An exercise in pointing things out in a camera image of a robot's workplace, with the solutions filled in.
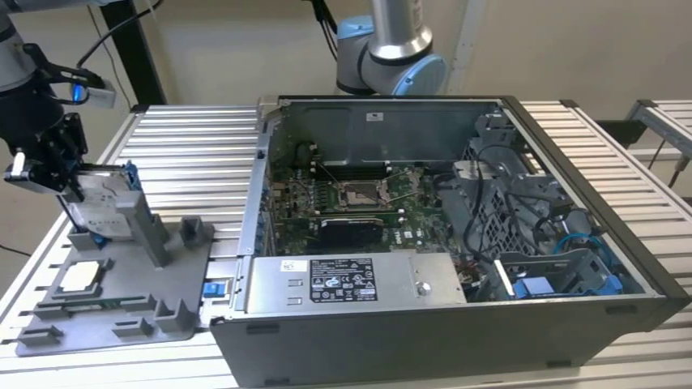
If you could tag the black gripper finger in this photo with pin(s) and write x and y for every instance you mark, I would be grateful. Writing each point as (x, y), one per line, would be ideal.
(50, 166)
(74, 138)

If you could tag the hard disk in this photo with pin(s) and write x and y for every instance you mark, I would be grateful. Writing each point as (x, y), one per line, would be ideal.
(105, 202)

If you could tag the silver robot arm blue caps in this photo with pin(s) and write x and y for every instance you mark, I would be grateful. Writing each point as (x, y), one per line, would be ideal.
(389, 32)

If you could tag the grey disk bay cage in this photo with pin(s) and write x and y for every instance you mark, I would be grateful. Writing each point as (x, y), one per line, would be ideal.
(486, 219)

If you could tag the silver CPU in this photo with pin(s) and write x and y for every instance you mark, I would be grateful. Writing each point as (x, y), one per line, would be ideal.
(81, 276)

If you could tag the grey parts rack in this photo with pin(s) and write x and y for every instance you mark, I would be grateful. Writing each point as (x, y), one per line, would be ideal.
(129, 279)

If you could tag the green RAM stick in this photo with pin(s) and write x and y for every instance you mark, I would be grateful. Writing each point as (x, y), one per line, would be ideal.
(108, 302)

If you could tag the blue case latch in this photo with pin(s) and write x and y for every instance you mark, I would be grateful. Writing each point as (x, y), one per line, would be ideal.
(212, 289)

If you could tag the thin metal locking lever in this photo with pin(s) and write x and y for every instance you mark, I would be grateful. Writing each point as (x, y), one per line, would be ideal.
(336, 176)

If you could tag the silver power supply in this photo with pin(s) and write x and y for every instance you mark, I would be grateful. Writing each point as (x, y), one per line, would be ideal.
(269, 283)

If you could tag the CPU socket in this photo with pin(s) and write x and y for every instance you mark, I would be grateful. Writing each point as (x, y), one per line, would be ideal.
(357, 193)

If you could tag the black RAM slot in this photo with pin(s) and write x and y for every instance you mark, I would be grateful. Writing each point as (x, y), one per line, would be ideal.
(350, 211)

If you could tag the white case sticker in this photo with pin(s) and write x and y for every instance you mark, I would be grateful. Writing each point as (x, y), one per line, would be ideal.
(374, 116)

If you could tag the black graphics card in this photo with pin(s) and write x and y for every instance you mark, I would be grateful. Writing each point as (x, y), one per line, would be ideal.
(348, 234)

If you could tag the green motherboard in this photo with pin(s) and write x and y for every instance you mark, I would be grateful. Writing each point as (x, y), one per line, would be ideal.
(421, 231)

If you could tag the open black PC case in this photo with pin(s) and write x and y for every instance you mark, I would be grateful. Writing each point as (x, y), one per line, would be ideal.
(378, 348)

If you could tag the blue bay clip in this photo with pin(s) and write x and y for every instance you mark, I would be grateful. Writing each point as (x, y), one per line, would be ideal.
(532, 287)

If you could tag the metal slat side table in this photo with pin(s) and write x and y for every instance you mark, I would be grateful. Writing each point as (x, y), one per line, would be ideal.
(666, 115)

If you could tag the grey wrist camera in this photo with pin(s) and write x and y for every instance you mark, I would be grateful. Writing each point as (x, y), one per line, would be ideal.
(24, 180)

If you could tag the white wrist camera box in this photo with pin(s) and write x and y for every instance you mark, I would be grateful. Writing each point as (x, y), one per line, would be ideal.
(100, 95)

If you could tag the black stand post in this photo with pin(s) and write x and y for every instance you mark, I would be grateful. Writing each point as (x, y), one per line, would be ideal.
(134, 48)

